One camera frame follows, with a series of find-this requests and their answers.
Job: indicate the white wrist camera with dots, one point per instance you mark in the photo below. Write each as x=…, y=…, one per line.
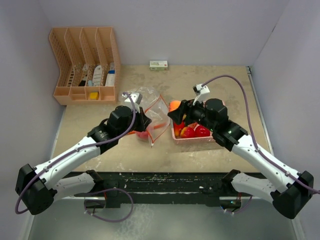
x=201, y=92
x=134, y=97

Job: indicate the shiny red fruit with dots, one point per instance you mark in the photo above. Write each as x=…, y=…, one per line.
x=202, y=131

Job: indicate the white bottle in organizer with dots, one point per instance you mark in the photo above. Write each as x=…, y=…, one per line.
x=97, y=75

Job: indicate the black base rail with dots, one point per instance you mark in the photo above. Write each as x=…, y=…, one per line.
x=162, y=188

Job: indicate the yellow item in organizer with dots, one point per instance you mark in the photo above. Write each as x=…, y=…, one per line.
x=94, y=95

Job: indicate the pink perforated plastic basket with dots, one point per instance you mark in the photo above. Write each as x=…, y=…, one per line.
x=195, y=140

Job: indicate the red yellow apple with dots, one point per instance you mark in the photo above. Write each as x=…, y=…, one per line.
x=187, y=132

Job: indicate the small green white box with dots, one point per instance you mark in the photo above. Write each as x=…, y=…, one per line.
x=158, y=65

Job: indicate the blue white box in organizer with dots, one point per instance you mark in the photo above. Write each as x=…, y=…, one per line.
x=111, y=75

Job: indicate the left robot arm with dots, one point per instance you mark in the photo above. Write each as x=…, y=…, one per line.
x=38, y=187

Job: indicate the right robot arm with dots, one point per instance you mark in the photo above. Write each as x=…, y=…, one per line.
x=287, y=189

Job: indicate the orange desk file organizer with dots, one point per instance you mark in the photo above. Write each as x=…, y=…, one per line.
x=78, y=50

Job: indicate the pink red apple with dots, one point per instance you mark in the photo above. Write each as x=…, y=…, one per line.
x=142, y=136

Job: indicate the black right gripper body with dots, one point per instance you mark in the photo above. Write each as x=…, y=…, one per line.
x=197, y=113

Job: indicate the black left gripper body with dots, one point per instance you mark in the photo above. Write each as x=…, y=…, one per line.
x=137, y=125

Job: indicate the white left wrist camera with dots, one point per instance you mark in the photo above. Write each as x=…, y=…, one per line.
x=134, y=97

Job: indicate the clear zip bag orange zipper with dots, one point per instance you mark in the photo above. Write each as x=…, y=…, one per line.
x=158, y=113

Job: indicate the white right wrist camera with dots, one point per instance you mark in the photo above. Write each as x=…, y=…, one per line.
x=201, y=92

